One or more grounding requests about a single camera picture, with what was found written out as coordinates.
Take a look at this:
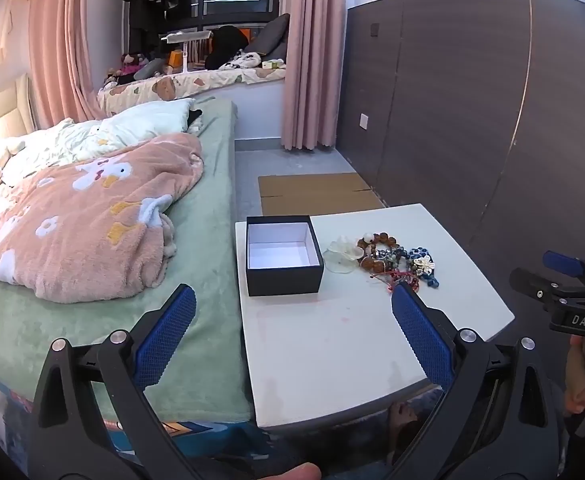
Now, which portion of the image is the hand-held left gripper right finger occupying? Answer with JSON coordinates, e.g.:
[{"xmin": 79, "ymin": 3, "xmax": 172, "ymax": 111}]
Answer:
[{"xmin": 387, "ymin": 281, "xmax": 568, "ymax": 480}]

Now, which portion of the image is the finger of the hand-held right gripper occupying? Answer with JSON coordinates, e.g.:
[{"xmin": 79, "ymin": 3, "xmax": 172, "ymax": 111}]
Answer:
[
  {"xmin": 543, "ymin": 251, "xmax": 585, "ymax": 278},
  {"xmin": 509, "ymin": 268, "xmax": 568, "ymax": 313}
]

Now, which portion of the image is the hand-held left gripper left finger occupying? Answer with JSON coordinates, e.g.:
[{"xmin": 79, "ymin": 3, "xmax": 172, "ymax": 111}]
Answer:
[{"xmin": 26, "ymin": 284, "xmax": 208, "ymax": 480}]

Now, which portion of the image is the red cord bracelet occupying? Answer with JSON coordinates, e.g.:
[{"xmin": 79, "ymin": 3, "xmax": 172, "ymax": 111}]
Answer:
[{"xmin": 383, "ymin": 269, "xmax": 421, "ymax": 294}]

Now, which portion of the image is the blue bead bracelet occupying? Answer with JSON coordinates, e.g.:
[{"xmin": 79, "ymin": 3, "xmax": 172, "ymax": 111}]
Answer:
[{"xmin": 401, "ymin": 246, "xmax": 441, "ymax": 289}]

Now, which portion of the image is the brown bead bracelet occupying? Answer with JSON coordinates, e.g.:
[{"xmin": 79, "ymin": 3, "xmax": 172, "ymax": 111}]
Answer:
[{"xmin": 356, "ymin": 231, "xmax": 404, "ymax": 275}]

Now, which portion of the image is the clear crystal bracelet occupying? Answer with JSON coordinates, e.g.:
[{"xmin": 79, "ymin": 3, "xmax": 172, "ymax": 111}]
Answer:
[{"xmin": 322, "ymin": 235, "xmax": 362, "ymax": 276}]

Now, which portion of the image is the black box with white interior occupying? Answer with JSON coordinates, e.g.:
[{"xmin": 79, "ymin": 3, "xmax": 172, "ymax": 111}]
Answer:
[{"xmin": 246, "ymin": 215, "xmax": 325, "ymax": 297}]

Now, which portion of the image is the person's foot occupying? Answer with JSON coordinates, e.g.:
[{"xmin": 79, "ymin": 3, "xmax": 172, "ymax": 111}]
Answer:
[{"xmin": 388, "ymin": 402, "xmax": 424, "ymax": 462}]

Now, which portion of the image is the blue printed bed cover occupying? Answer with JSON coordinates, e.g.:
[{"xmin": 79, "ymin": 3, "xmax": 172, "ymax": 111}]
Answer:
[{"xmin": 0, "ymin": 375, "xmax": 274, "ymax": 462}]

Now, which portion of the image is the pink floral blanket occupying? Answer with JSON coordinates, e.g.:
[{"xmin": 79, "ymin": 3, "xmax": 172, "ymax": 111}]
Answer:
[{"xmin": 0, "ymin": 133, "xmax": 204, "ymax": 304}]

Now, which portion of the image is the green bedsheet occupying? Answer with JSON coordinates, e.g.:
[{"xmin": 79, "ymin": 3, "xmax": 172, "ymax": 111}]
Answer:
[{"xmin": 0, "ymin": 100, "xmax": 256, "ymax": 424}]

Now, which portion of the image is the flat brown cardboard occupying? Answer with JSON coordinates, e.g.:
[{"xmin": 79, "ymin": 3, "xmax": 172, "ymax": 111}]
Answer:
[{"xmin": 257, "ymin": 172, "xmax": 386, "ymax": 217}]

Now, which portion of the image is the printed window seat cushion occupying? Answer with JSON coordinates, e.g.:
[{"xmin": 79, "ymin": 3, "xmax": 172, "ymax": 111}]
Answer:
[{"xmin": 97, "ymin": 64, "xmax": 288, "ymax": 116}]

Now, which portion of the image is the pile of plush toys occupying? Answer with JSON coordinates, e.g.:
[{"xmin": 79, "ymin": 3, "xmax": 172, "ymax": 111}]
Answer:
[{"xmin": 104, "ymin": 52, "xmax": 166, "ymax": 86}]

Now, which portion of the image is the black and white plush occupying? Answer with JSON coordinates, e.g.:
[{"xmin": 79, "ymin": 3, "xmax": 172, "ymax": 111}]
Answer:
[{"xmin": 217, "ymin": 50, "xmax": 264, "ymax": 71}]

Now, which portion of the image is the pink curtain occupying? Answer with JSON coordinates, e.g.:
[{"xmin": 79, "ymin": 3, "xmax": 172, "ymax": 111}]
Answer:
[
  {"xmin": 27, "ymin": 0, "xmax": 123, "ymax": 129},
  {"xmin": 280, "ymin": 0, "xmax": 348, "ymax": 151}
]

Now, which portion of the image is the black clothing pile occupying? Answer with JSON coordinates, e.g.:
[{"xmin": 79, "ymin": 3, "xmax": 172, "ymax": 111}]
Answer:
[{"xmin": 206, "ymin": 25, "xmax": 251, "ymax": 69}]

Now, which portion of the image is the white desk lamp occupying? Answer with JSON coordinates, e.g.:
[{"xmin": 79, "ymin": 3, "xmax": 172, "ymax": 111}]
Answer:
[{"xmin": 159, "ymin": 30, "xmax": 214, "ymax": 74}]

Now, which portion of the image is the grey pillow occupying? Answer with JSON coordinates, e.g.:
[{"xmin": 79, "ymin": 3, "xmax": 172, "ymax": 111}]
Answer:
[{"xmin": 251, "ymin": 12, "xmax": 292, "ymax": 59}]

